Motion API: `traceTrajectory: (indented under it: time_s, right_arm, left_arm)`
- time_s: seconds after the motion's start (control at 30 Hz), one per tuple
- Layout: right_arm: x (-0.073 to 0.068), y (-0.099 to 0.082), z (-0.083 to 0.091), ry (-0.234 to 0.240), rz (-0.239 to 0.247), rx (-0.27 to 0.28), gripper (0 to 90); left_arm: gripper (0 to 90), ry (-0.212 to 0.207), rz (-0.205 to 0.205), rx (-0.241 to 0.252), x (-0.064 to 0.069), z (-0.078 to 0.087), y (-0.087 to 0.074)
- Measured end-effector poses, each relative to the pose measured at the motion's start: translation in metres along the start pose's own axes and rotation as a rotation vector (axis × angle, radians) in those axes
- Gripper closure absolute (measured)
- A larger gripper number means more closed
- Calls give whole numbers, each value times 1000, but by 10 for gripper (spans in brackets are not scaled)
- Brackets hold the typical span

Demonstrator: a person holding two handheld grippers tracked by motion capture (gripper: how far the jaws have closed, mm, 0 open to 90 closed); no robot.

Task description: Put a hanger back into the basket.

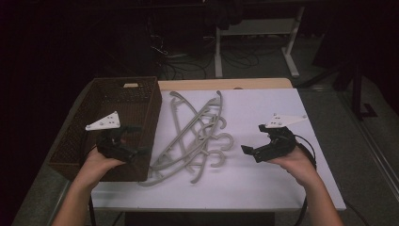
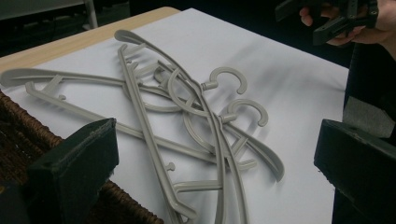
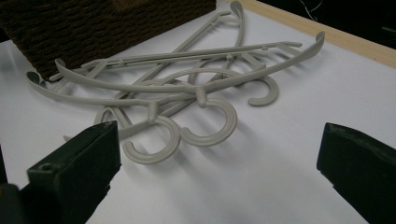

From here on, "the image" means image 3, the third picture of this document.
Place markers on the brown wicker basket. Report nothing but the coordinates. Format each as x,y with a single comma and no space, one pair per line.
93,31

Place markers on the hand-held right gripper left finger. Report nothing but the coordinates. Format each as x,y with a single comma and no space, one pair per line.
77,174

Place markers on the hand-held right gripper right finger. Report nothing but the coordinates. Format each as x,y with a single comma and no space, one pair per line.
364,174

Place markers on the grey plastic clothes hanger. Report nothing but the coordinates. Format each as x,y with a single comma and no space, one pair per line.
231,122
274,90
241,31
175,138

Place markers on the white table mat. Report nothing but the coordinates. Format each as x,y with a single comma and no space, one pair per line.
280,161

